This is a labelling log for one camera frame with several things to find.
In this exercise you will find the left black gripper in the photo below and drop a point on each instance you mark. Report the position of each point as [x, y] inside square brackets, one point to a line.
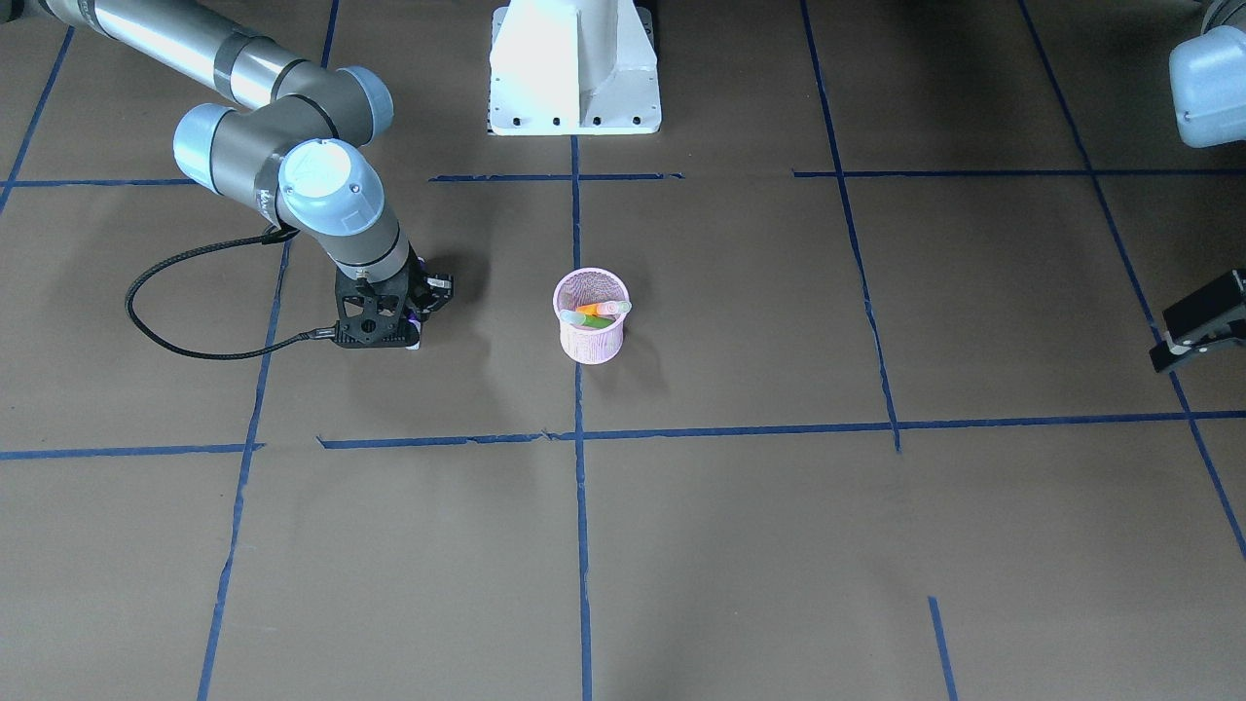
[1204, 318]

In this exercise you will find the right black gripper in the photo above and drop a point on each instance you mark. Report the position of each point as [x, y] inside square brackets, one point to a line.
[435, 293]

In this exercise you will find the orange highlighter pen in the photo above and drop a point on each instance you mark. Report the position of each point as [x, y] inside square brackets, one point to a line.
[605, 308]

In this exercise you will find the purple highlighter pen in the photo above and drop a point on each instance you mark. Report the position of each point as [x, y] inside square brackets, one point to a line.
[415, 331]

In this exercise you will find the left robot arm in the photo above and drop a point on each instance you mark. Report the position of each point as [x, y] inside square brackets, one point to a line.
[1207, 81]

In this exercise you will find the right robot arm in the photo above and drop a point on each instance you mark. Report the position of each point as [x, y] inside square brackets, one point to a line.
[286, 141]

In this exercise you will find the pink mesh pen holder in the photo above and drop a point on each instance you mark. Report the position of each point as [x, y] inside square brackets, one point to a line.
[581, 287]

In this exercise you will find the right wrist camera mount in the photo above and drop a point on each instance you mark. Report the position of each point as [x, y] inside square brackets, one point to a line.
[371, 314]

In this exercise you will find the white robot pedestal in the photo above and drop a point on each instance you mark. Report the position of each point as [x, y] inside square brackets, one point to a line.
[574, 67]

